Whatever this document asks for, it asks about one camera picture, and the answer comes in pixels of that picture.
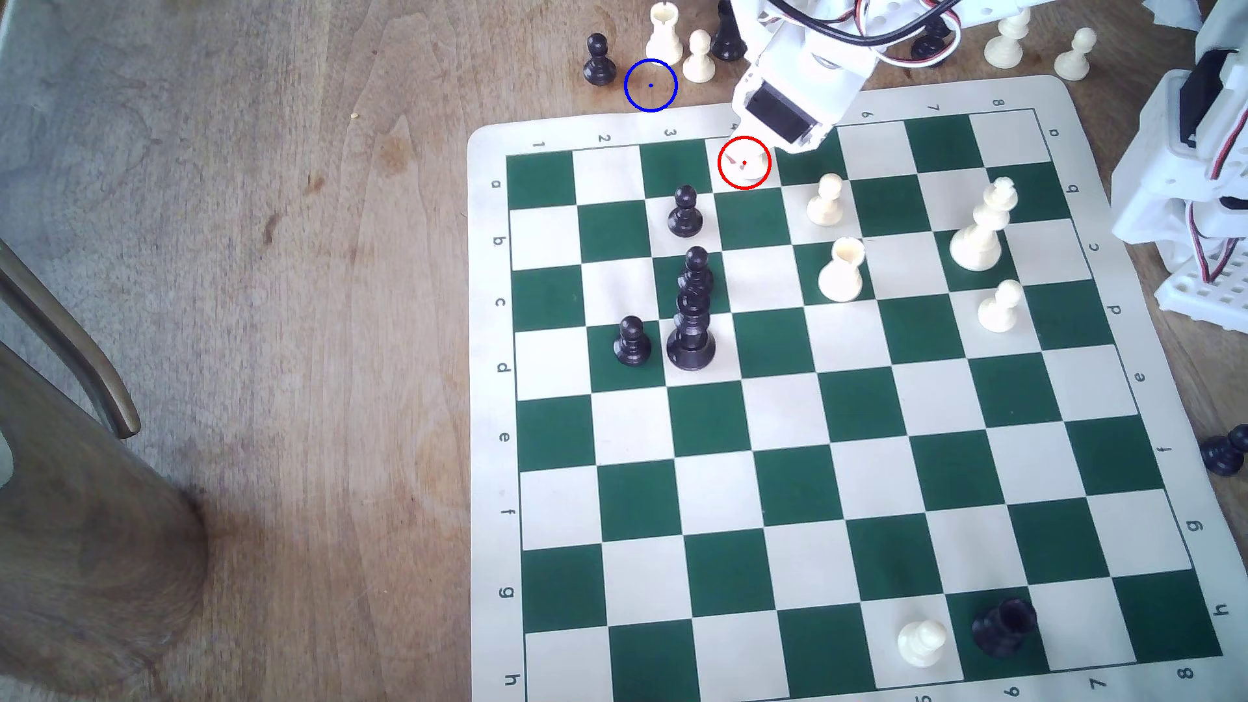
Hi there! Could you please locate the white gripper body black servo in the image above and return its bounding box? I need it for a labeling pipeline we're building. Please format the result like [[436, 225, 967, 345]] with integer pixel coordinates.
[[733, 21, 879, 155]]

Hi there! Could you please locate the white pawn chess piece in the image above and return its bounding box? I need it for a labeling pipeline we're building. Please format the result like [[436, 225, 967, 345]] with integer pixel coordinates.
[[977, 279, 1025, 335], [682, 29, 717, 84], [1054, 27, 1098, 82], [726, 144, 772, 187], [897, 619, 948, 669], [806, 174, 846, 228]]

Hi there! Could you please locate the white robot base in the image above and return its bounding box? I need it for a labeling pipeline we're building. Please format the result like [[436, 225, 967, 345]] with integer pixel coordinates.
[[1111, 0, 1248, 333]]

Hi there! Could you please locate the black rook chess piece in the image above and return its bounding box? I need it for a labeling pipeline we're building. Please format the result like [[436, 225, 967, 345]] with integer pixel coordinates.
[[710, 0, 750, 62]]

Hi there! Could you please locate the white rook chess piece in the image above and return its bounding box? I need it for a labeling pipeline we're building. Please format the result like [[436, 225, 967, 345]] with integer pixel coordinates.
[[817, 237, 867, 304], [645, 2, 686, 66]]

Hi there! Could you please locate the black pawn chess piece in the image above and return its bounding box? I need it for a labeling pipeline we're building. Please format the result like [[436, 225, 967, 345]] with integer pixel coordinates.
[[668, 185, 705, 239], [583, 33, 618, 87], [613, 315, 653, 368], [679, 246, 716, 294], [1199, 424, 1248, 478]]

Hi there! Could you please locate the white bishop chess piece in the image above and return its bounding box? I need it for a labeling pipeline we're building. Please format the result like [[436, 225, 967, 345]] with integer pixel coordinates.
[[983, 8, 1033, 72]]

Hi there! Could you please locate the tall white queen chess piece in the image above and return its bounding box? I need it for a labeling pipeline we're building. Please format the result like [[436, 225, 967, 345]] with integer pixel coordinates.
[[948, 177, 1020, 273]]

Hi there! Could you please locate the tall black king chess piece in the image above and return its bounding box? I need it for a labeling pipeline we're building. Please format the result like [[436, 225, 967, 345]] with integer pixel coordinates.
[[666, 285, 718, 372]]

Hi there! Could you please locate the bulky black chess piece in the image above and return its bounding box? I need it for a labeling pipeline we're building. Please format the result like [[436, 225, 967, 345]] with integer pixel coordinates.
[[972, 597, 1039, 659]]

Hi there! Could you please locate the white tissue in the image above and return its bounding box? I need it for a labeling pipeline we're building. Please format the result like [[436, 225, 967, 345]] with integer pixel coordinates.
[[1145, 0, 1205, 31]]

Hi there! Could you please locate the green white chessboard mat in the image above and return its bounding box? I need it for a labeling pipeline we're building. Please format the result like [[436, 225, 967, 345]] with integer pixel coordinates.
[[466, 75, 1232, 702]]

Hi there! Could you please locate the black cable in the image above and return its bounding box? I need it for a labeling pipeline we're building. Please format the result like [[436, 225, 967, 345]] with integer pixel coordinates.
[[770, 0, 961, 46]]

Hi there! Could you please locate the red white black servo wire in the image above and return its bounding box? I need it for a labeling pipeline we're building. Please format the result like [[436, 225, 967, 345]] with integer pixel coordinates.
[[877, 0, 965, 70], [1194, 136, 1248, 289]]

